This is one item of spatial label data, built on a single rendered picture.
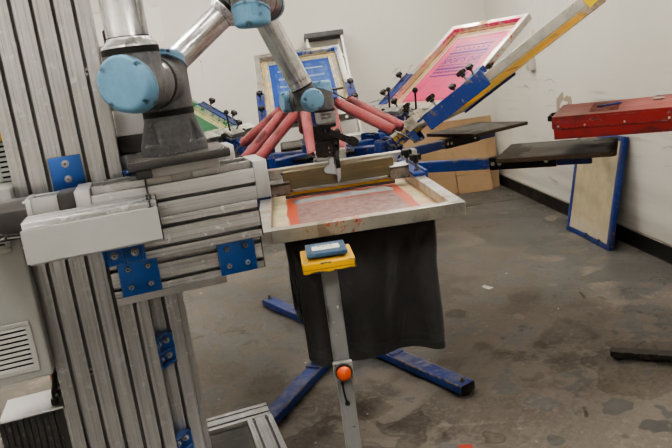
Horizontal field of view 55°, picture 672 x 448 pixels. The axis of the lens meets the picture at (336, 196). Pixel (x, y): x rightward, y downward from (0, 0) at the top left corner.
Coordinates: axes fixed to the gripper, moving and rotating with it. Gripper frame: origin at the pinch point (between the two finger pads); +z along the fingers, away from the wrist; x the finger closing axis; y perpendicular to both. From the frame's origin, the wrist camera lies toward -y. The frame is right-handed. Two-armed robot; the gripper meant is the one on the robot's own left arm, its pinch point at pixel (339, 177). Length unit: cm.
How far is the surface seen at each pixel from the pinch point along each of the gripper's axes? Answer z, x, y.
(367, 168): -1.9, 1.7, -10.4
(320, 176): -1.6, 1.6, 6.9
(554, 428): 101, 22, -65
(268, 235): 3, 60, 26
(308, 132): -13, -55, 7
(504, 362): 101, -34, -66
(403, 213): 3, 60, -11
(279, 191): 1.5, 2.7, 22.4
